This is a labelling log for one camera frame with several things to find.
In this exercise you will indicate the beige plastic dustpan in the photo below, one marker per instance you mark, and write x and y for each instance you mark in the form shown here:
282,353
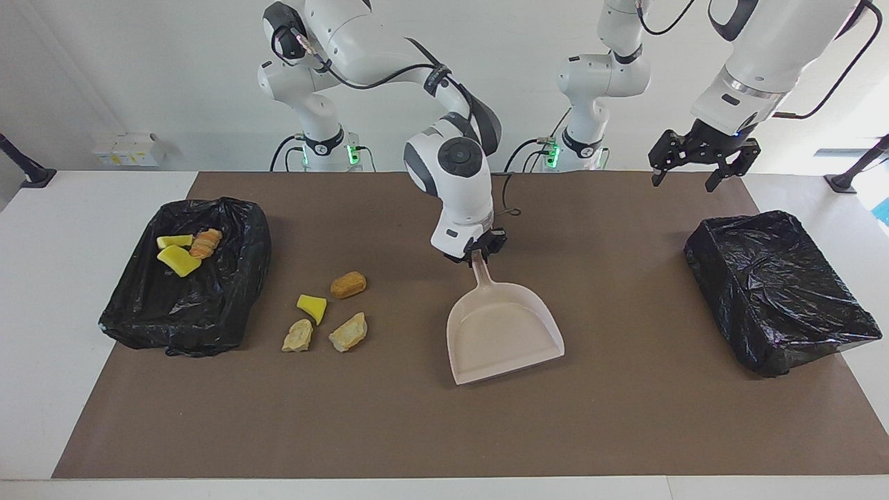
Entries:
500,333

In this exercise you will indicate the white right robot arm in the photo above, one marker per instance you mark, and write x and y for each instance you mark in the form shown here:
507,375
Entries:
361,48

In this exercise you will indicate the blue object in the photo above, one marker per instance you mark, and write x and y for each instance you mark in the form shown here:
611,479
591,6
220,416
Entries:
884,210

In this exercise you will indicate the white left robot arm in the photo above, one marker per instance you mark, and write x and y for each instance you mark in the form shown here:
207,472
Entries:
764,48

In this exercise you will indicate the brown sponge piece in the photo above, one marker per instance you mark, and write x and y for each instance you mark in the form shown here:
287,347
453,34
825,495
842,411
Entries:
348,285

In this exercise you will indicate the white wall outlet box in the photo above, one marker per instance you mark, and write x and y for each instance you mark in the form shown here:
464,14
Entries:
128,149

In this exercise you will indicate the yellow sponge wedge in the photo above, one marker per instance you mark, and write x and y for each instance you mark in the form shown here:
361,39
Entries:
312,305

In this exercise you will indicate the pale beige sponge chunk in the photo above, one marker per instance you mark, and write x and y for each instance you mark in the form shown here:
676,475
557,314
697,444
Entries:
297,337
349,333
205,243

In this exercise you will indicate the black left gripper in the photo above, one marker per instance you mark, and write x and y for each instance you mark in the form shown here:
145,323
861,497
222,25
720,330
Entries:
708,142

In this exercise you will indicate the bin lined with black bag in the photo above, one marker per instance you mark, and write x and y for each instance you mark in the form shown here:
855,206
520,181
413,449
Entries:
771,292
187,312

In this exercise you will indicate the black angled stand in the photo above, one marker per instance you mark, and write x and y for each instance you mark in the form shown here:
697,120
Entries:
38,177
844,184

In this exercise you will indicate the yellow sponge block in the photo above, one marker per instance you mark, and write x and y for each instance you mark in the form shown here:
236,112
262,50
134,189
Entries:
179,262

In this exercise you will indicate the notched yellow sponge piece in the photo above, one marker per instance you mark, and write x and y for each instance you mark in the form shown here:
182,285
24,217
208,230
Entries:
173,241

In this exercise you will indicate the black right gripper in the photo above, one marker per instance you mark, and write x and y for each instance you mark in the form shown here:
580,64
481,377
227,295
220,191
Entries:
494,239

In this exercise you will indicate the brown table mat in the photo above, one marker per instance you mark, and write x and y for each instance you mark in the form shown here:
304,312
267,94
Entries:
625,417

